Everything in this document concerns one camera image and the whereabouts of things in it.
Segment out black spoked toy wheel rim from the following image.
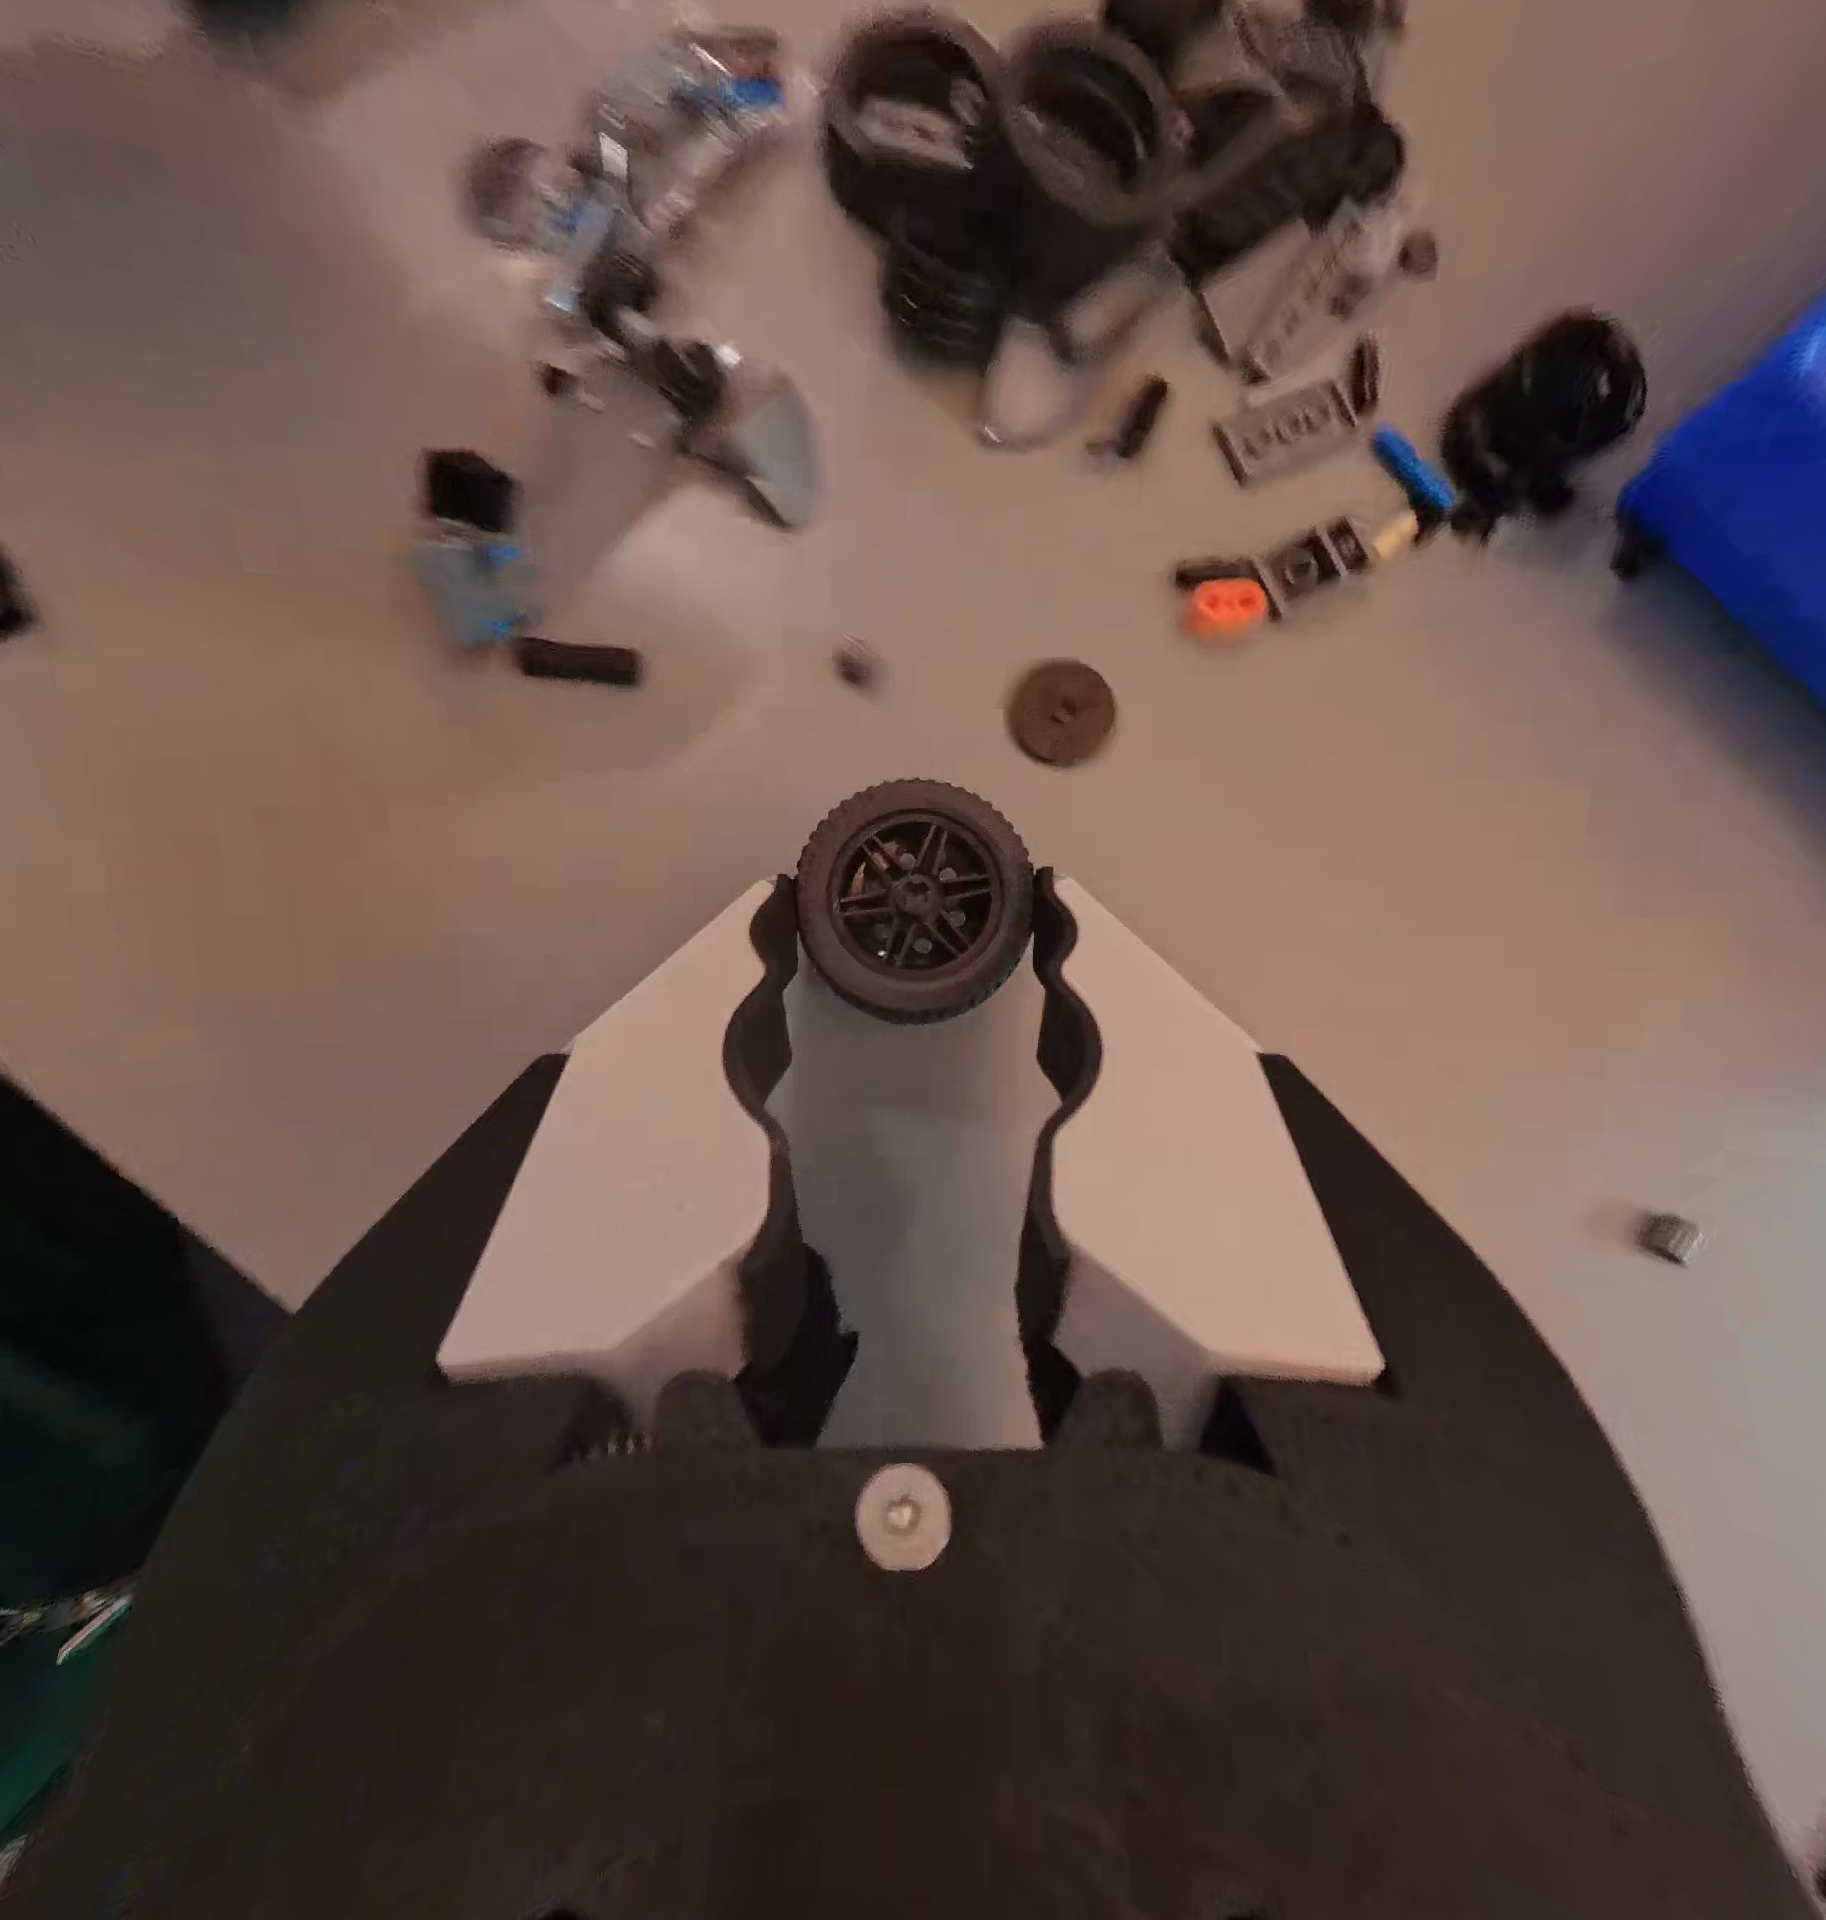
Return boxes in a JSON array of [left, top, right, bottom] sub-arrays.
[[878, 209, 1011, 368], [1436, 311, 1650, 542], [827, 808, 997, 968]]

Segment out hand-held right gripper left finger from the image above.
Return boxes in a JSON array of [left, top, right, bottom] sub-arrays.
[[433, 877, 855, 1419]]

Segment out black round toy disc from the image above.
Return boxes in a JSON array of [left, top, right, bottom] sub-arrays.
[[1007, 658, 1118, 770]]

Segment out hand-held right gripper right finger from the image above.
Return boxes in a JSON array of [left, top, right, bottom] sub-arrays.
[[1015, 865, 1388, 1419]]

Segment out grey square tile with hole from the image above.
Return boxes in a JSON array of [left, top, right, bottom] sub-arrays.
[[1256, 516, 1376, 606]]

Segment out pile of small toy bricks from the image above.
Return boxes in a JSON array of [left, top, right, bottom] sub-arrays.
[[988, 0, 1439, 488]]

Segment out blue toy axle pin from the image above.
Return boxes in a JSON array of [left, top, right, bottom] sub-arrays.
[[1368, 427, 1458, 518]]

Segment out blue storage bin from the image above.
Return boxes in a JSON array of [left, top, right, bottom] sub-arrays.
[[1610, 248, 1826, 752]]

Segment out black rubber toy tyre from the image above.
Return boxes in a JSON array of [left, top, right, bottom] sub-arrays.
[[822, 15, 1011, 226], [792, 776, 1035, 1024], [1003, 21, 1198, 226]]

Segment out small clear bag of pins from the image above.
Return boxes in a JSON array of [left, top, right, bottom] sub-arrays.
[[468, 29, 795, 324]]

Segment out grey curved panel assembly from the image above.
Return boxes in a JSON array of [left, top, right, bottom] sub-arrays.
[[410, 328, 823, 655]]

